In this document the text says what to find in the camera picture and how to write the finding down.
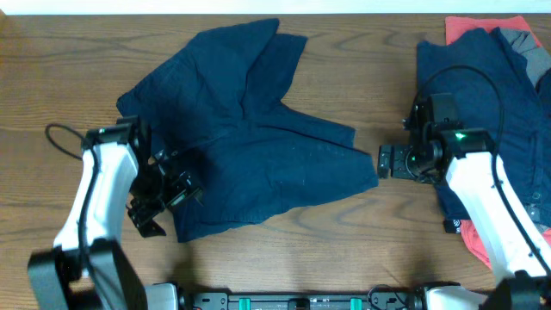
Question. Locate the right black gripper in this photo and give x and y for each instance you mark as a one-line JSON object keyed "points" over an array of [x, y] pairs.
{"points": [[398, 168]]}

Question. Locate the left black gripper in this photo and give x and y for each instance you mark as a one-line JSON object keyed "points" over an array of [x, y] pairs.
{"points": [[147, 214]]}

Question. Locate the navy blue shorts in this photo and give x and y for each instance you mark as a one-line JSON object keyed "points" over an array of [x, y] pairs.
{"points": [[217, 105]]}

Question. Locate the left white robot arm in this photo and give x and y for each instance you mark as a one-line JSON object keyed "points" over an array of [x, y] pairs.
{"points": [[86, 268]]}

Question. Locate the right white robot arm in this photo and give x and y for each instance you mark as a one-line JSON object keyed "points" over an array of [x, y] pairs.
{"points": [[467, 161]]}

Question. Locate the navy garment on pile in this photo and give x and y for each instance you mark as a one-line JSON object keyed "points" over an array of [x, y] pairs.
{"points": [[492, 88]]}

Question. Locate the red garment on pile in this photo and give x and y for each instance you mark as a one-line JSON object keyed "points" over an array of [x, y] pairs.
{"points": [[455, 28]]}

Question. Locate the grey garment on pile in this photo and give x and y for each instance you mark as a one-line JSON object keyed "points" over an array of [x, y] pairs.
{"points": [[537, 57]]}

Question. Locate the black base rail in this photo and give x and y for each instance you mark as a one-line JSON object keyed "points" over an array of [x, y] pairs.
{"points": [[380, 297]]}

